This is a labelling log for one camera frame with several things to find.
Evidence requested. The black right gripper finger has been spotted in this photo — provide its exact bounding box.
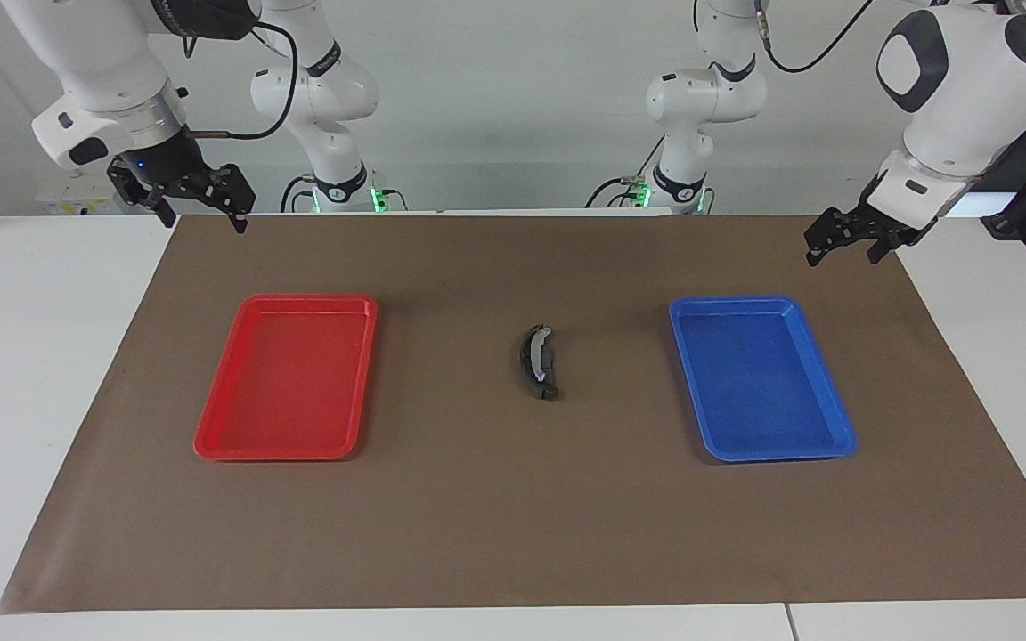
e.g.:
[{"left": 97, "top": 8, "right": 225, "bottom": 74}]
[
  {"left": 213, "top": 165, "right": 257, "bottom": 235},
  {"left": 107, "top": 160, "right": 179, "bottom": 230}
]

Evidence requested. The curved brake shoe metal web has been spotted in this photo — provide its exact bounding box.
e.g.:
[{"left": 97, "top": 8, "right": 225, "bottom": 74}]
[{"left": 518, "top": 324, "right": 565, "bottom": 402}]

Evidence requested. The white socket box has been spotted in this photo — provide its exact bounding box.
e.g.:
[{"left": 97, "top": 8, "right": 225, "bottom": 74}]
[{"left": 37, "top": 169, "right": 135, "bottom": 216}]

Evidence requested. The blue plastic tray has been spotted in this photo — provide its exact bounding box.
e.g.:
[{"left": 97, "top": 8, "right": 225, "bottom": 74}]
[{"left": 668, "top": 296, "right": 859, "bottom": 463}]

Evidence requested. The red plastic tray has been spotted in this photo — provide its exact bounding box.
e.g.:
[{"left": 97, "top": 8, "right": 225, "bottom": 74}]
[{"left": 193, "top": 294, "right": 379, "bottom": 462}]

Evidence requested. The brown table mat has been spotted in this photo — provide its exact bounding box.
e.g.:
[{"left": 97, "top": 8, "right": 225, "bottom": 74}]
[{"left": 0, "top": 214, "right": 1026, "bottom": 615}]

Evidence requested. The black right base cable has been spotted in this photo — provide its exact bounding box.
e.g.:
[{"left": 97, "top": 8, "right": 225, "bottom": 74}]
[{"left": 280, "top": 174, "right": 318, "bottom": 215}]

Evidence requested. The black base cable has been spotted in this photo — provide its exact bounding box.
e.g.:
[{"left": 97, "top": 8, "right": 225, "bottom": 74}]
[
  {"left": 598, "top": 134, "right": 665, "bottom": 211},
  {"left": 280, "top": 174, "right": 318, "bottom": 215}
]

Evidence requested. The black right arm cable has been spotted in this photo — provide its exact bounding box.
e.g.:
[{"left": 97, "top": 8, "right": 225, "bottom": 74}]
[{"left": 183, "top": 18, "right": 300, "bottom": 143}]

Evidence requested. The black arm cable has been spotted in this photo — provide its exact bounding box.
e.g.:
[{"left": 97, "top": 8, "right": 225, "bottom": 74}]
[
  {"left": 753, "top": 0, "right": 875, "bottom": 75},
  {"left": 183, "top": 18, "right": 300, "bottom": 143}
]

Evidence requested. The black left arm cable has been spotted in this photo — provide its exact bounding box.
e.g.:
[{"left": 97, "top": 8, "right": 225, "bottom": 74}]
[{"left": 753, "top": 0, "right": 875, "bottom": 75}]

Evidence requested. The black left base cable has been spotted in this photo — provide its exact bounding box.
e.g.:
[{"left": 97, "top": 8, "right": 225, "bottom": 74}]
[{"left": 598, "top": 134, "right": 665, "bottom": 211}]

